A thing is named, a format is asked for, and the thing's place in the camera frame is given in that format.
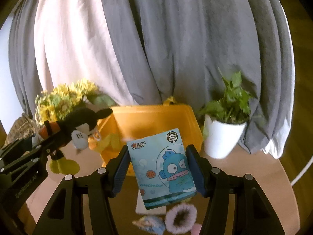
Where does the black mouse plush toy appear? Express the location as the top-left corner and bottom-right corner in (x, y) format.
(32, 108), (112, 174)

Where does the blue cartoon tissue pack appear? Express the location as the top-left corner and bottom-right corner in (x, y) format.
(127, 128), (196, 210)

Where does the brown patterned fabric bag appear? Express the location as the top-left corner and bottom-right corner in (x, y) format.
(4, 113), (36, 146)

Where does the pink egg-shaped sponge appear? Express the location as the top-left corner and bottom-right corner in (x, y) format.
(190, 223), (202, 235)

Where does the sunflower bouquet in vase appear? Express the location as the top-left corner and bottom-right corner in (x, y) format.
(34, 79), (117, 126)

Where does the lavender fluffy headband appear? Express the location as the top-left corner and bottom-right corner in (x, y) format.
(165, 203), (197, 234)

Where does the white folded cloth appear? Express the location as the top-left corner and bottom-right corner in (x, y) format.
(135, 189), (168, 216)

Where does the white pot green plant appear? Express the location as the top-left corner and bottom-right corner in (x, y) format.
(197, 67), (257, 160)

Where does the blue patterned small pouch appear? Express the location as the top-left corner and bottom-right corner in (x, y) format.
(132, 215), (166, 235)

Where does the orange plastic crate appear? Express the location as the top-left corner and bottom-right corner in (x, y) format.
(89, 98), (203, 166)

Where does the white cable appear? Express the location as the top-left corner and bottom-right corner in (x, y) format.
(290, 155), (313, 186)

